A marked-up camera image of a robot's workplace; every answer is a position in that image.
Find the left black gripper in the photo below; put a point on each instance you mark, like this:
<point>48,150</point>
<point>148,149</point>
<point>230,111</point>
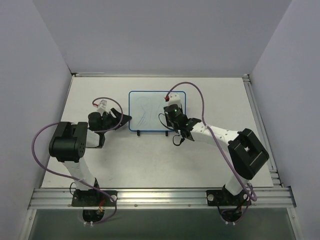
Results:
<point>111,119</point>

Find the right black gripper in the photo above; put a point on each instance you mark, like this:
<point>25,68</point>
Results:
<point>171,110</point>

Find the blue framed whiteboard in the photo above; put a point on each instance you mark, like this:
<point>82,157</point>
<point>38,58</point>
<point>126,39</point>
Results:
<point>144,107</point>

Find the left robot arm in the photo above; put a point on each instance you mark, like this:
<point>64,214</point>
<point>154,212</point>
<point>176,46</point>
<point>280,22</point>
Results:
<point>70,141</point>

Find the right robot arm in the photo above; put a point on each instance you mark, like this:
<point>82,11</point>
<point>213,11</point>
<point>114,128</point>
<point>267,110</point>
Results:
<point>242,150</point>

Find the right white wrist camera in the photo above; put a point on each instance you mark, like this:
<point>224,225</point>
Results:
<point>173,98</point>

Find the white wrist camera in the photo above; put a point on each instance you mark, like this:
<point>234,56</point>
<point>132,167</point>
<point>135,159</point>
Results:
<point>102,107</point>
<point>173,98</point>

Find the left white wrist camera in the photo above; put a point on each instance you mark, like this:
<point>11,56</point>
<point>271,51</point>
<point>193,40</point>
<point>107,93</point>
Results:
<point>102,107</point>

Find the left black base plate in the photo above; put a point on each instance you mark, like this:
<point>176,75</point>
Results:
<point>90,198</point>

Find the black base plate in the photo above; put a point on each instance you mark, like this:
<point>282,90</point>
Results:
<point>224,198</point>
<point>90,198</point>

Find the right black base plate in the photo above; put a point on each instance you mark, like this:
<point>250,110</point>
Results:
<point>224,198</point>

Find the aluminium right side rail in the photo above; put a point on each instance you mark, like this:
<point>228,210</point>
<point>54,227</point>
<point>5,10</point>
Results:
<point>262,131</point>

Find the aluminium rail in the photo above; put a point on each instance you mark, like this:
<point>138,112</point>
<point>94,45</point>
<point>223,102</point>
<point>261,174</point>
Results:
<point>262,131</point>
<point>158,199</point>

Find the aluminium front rail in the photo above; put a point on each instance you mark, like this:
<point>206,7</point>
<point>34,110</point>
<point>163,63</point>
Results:
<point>158,199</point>

